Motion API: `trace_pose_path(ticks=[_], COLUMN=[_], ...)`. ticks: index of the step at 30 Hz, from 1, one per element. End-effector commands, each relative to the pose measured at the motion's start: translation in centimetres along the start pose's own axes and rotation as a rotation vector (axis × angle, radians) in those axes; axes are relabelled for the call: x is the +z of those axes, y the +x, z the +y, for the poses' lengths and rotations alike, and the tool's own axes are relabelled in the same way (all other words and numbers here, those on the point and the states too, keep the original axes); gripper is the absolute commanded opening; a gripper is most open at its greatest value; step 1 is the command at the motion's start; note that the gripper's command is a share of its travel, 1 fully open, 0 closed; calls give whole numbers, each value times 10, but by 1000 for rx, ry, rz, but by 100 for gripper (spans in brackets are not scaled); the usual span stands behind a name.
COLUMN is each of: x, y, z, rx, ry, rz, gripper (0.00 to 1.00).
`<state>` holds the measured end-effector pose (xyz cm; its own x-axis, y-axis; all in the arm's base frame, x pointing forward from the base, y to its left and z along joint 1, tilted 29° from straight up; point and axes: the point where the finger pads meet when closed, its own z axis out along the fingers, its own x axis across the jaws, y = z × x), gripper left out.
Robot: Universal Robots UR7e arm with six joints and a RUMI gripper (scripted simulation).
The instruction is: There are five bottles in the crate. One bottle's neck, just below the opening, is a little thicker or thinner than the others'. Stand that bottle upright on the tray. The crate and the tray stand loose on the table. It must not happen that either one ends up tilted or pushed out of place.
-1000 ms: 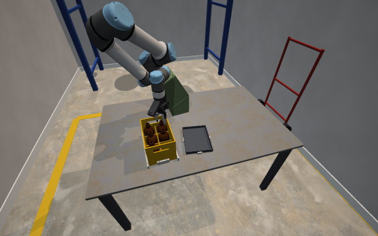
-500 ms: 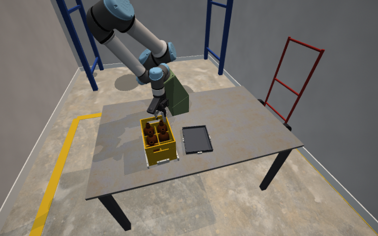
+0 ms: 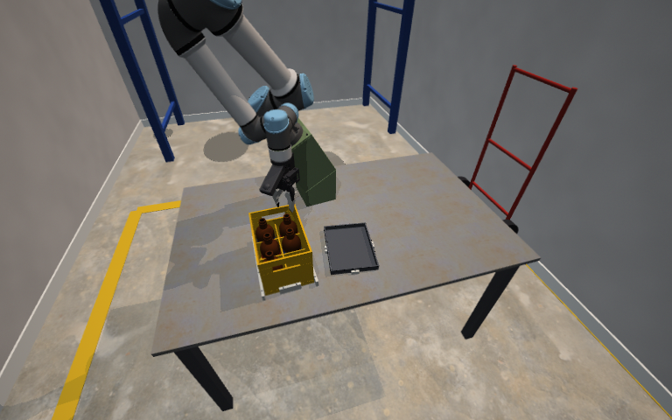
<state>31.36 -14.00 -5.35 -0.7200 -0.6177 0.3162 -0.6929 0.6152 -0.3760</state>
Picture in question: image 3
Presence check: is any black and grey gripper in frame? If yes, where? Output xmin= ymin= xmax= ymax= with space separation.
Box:
xmin=270 ymin=152 xmax=300 ymax=212

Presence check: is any brown glass bottle with beige label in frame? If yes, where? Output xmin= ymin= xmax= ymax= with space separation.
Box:
xmin=263 ymin=250 xmax=283 ymax=271

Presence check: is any yellow crate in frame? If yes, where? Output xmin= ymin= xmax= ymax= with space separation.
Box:
xmin=250 ymin=208 xmax=314 ymax=296

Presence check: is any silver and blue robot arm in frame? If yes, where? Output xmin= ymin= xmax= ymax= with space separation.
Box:
xmin=157 ymin=0 xmax=314 ymax=162

